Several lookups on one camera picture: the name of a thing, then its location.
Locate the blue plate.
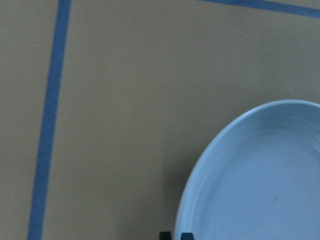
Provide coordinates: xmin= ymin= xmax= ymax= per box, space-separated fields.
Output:
xmin=173 ymin=100 xmax=320 ymax=240

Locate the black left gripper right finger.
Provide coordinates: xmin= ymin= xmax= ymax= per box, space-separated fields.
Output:
xmin=180 ymin=232 xmax=195 ymax=240

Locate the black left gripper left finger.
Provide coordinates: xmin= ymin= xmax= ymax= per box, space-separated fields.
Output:
xmin=159 ymin=231 xmax=172 ymax=240

